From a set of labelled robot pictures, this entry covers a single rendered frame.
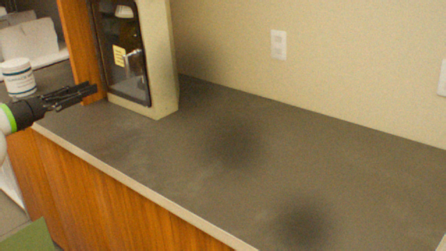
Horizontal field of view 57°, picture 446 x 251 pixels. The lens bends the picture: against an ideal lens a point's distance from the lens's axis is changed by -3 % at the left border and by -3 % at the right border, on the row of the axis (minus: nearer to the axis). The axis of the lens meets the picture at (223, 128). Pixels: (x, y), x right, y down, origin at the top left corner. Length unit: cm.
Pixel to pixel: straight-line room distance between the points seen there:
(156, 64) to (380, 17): 78
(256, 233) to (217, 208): 14
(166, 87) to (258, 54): 40
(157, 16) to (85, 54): 42
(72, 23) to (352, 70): 107
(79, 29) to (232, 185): 93
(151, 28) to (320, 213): 84
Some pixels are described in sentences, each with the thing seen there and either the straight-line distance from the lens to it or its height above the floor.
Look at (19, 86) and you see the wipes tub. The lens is 211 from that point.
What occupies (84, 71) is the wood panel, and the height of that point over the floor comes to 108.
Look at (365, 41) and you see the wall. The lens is 148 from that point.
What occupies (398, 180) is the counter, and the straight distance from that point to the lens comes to 128.
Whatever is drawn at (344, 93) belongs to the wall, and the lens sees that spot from 157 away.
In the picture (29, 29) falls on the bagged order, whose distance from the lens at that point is 274.
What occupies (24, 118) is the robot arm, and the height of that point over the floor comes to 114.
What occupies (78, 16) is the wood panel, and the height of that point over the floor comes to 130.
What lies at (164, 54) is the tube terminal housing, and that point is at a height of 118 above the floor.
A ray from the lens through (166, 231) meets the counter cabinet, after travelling 136.
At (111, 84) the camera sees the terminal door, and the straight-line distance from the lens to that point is 177.
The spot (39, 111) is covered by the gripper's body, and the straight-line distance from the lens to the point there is 137.
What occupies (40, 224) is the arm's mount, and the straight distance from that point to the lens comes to 84.
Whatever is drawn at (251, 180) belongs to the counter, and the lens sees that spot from 123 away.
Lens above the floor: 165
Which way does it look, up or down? 28 degrees down
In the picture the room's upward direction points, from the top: 4 degrees counter-clockwise
